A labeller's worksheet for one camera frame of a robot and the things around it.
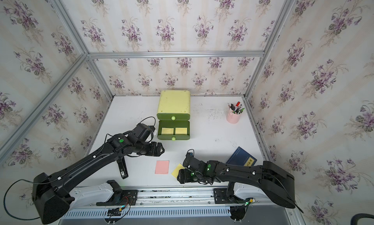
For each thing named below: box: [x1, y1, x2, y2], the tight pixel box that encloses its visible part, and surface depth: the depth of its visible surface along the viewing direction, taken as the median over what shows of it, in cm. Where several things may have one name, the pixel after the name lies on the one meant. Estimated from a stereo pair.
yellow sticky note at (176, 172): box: [170, 163, 186, 179], surface depth 84 cm
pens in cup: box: [227, 101, 245, 115], surface depth 100 cm
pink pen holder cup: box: [226, 106, 242, 125], surface depth 100 cm
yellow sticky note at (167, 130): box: [161, 127, 174, 135], surface depth 92 cm
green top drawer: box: [156, 112, 191, 121], surface depth 85 cm
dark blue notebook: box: [225, 146, 258, 167], surface depth 88 cm
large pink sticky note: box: [154, 160, 170, 175], surface depth 86 cm
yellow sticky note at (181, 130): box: [175, 127, 188, 135], surface depth 92 cm
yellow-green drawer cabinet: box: [156, 90, 191, 114], surface depth 89 cm
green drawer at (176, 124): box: [156, 120, 191, 142], surface depth 90 cm
